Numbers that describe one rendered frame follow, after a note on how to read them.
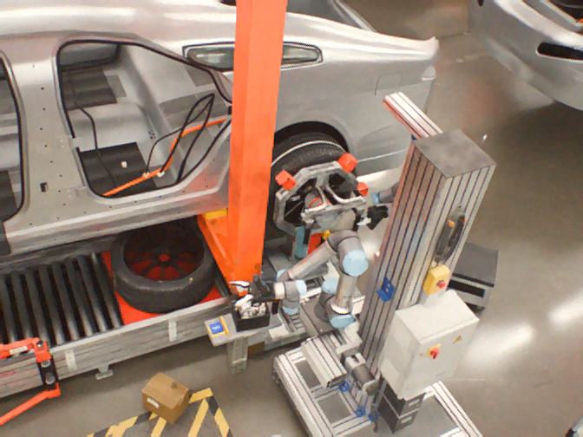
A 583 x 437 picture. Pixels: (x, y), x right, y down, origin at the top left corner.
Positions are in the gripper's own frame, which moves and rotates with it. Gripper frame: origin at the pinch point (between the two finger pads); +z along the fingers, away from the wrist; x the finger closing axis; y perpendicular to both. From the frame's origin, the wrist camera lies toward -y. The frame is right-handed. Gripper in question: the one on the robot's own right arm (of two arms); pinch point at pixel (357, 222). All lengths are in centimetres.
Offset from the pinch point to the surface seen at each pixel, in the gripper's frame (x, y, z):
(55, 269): -77, -56, 172
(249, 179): 7, 61, 78
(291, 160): -33, 31, 32
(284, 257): -38, -60, 26
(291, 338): 15, -77, 43
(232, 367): 23, -75, 88
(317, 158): -28.6, 32.7, 17.5
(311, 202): -19.8, 6.2, 22.5
